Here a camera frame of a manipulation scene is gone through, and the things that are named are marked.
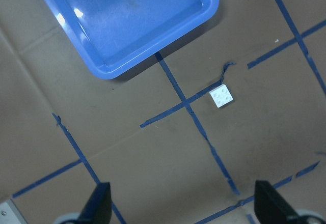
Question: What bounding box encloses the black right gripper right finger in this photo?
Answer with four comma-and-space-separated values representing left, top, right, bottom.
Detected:
254, 180, 297, 224

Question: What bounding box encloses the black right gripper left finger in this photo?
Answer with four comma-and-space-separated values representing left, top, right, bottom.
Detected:
77, 182, 112, 224

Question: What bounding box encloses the white block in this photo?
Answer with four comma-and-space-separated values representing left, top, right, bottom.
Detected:
209, 84, 233, 108

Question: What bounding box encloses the blue plastic tray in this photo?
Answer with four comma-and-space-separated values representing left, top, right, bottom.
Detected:
44, 0, 220, 80

